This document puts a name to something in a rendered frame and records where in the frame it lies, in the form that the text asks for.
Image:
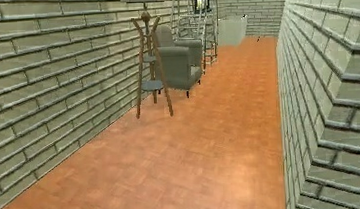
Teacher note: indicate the white square bin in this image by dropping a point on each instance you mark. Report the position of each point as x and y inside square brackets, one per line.
[231, 30]

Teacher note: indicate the small black object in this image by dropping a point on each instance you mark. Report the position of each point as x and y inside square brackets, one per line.
[258, 39]

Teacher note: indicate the grey armchair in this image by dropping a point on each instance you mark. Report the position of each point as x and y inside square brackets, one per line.
[179, 60]

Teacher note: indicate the wooden tripod floor lamp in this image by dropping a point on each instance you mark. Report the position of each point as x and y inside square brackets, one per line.
[149, 43]

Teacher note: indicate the dark lantern on ladder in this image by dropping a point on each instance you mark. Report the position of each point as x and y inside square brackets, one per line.
[201, 1]

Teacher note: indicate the metal double-sided stepladder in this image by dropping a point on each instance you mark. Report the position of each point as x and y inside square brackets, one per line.
[208, 28]

